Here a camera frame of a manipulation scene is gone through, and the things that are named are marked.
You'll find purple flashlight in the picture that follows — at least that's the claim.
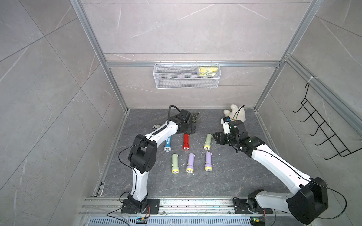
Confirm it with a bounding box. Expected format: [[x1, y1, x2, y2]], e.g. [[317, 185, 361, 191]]
[[186, 153, 195, 173], [204, 152, 213, 171]]

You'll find purple flashlight middle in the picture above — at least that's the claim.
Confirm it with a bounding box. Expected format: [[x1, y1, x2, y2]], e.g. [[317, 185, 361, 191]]
[[186, 153, 195, 173]]

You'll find green flashlight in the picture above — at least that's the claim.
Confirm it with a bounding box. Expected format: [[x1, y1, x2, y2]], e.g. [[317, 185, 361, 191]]
[[172, 153, 180, 174], [204, 134, 213, 150]]

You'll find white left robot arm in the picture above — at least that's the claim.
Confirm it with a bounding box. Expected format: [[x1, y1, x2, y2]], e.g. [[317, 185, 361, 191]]
[[127, 105, 199, 212]]

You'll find black wire hook rack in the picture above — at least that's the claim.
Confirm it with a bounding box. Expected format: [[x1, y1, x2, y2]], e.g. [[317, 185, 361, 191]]
[[293, 83, 362, 160]]

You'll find red flashlight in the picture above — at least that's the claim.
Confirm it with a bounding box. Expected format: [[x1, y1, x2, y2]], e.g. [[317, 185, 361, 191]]
[[183, 134, 189, 151]]

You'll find white plush toy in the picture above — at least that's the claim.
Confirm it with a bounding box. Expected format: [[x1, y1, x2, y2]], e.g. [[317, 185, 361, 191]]
[[223, 104, 246, 122]]

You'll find purple flashlight right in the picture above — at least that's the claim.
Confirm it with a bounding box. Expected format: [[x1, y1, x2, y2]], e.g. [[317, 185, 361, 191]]
[[204, 152, 213, 171]]

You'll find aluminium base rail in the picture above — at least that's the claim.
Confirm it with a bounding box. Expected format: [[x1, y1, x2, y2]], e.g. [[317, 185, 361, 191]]
[[73, 197, 301, 226]]

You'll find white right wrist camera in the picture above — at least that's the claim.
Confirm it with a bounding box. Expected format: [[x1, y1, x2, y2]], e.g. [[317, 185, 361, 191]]
[[221, 116, 231, 135]]

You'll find blue flashlight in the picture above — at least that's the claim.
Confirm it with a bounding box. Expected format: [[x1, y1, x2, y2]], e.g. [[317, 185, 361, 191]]
[[164, 137, 172, 152]]

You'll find white wire mesh basket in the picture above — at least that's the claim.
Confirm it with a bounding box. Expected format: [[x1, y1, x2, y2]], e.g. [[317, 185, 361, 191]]
[[153, 63, 221, 89]]

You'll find dark floral bow tie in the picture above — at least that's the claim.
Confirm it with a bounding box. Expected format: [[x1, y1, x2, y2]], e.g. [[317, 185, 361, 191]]
[[191, 113, 199, 123]]

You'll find yellow item in basket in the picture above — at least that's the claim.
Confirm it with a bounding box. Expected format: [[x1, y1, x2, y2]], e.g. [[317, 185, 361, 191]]
[[197, 67, 219, 77]]

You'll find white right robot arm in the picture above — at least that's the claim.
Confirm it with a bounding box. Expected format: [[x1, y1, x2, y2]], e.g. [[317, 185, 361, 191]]
[[213, 117, 329, 225]]

